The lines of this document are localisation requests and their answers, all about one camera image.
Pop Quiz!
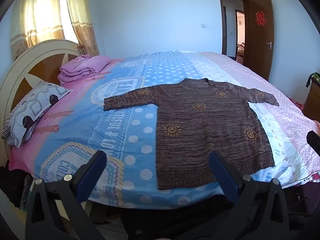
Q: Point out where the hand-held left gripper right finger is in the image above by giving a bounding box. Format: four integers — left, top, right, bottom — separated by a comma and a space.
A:
209, 151, 290, 240

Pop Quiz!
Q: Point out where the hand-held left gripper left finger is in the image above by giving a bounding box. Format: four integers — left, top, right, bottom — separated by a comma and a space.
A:
25, 150, 107, 240

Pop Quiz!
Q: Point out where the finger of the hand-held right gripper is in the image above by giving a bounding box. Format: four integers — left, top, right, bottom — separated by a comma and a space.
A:
306, 131, 320, 155

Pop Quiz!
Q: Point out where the brown knitted sweater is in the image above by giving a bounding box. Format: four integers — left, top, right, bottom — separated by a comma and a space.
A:
103, 78, 280, 190

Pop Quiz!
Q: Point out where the dark clothes pile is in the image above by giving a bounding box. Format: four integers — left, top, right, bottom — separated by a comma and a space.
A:
0, 165, 33, 209

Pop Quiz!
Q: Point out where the brown wooden cabinet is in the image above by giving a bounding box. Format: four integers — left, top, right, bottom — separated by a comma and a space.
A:
302, 76, 320, 120

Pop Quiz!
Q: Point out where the bed with patterned bedspread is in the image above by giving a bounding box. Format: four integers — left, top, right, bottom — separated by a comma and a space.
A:
9, 51, 320, 209

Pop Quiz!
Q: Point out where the green cloth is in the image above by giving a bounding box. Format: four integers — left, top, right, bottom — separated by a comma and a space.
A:
305, 72, 320, 88

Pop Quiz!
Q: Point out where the white patterned pillow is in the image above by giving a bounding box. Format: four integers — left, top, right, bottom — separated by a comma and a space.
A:
1, 80, 73, 148

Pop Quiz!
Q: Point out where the brown wooden door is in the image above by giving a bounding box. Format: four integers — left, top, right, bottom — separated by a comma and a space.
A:
244, 0, 275, 82

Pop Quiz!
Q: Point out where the folded pink blanket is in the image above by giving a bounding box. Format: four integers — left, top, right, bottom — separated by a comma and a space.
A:
57, 54, 112, 85

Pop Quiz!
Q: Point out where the cream wooden headboard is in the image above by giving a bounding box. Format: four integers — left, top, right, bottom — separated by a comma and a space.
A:
0, 39, 83, 160

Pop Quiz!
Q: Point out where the red paper door decoration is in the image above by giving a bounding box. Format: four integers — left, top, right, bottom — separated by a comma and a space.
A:
255, 11, 266, 26

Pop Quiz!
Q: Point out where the brown door frame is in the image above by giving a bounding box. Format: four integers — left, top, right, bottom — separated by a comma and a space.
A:
218, 0, 250, 63

